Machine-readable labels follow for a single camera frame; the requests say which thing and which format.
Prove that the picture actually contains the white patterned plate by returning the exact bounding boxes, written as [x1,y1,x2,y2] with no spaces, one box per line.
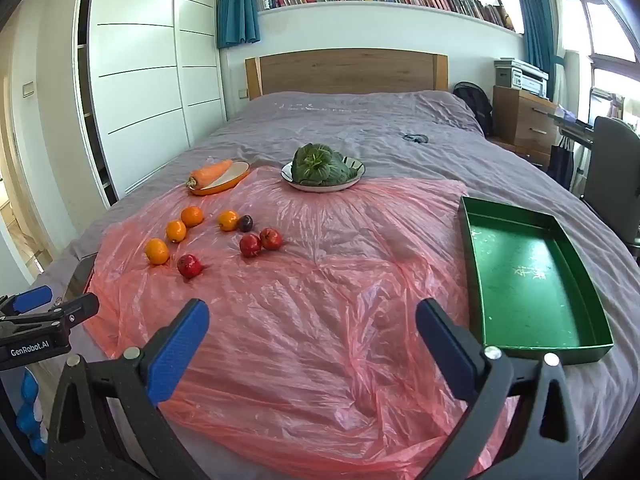
[280,156,367,194]

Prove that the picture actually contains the grey printer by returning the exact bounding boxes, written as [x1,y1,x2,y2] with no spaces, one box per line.
[494,58,549,99]

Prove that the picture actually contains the blue gloved left hand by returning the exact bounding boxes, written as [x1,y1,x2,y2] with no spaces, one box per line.
[16,368,49,457]

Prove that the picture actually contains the pink plastic sheet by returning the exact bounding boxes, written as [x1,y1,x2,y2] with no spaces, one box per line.
[87,167,469,479]

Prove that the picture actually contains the white wardrobe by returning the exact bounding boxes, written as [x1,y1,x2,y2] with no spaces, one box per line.
[78,0,227,203]

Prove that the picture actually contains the wooden headboard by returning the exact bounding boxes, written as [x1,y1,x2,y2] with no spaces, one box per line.
[245,48,449,100]

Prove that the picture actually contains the dark purple plum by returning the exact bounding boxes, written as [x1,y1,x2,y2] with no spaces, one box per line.
[236,214,254,233]

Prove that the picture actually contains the green leafy vegetable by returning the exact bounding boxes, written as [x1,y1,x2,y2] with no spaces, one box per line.
[291,143,357,186]

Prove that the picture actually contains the dark glasses on bed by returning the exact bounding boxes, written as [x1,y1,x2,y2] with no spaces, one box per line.
[402,133,428,144]

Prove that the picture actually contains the smartphone in red case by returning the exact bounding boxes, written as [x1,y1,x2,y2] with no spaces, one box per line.
[64,254,96,301]

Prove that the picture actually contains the wooden drawer chest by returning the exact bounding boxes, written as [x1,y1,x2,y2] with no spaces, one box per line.
[488,86,559,170]

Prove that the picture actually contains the grey chair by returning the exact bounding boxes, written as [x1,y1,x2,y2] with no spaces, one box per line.
[582,116,639,258]

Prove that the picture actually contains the left teal curtain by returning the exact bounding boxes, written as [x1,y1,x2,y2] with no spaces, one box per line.
[216,0,260,50]

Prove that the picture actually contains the teal curtain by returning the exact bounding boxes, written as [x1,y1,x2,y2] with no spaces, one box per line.
[520,0,566,103]
[216,0,260,50]

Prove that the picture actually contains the orange carrot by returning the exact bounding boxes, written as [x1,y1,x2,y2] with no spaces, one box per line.
[186,159,232,190]

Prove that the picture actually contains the right teal curtain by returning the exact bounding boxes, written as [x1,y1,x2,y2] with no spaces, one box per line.
[520,0,566,103]

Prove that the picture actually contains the red apple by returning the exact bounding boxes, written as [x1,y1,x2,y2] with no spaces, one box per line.
[259,228,283,250]
[177,254,204,280]
[239,232,262,258]

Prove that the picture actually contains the black backpack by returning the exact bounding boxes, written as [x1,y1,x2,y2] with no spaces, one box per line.
[452,81,494,138]

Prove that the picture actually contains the orange oval dish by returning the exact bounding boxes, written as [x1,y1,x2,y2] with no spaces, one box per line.
[188,160,250,196]

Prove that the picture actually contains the dark blue bag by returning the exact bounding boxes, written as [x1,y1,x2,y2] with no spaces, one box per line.
[547,136,575,191]

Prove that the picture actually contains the grey purple bed cover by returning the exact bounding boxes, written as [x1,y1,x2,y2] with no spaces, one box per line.
[38,91,639,479]

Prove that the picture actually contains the orange tangerine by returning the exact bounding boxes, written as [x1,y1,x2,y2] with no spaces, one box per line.
[144,238,170,266]
[180,206,204,229]
[217,210,240,232]
[165,220,188,244]

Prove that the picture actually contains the green rectangular tray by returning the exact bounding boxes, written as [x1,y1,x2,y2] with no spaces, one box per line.
[459,196,614,365]

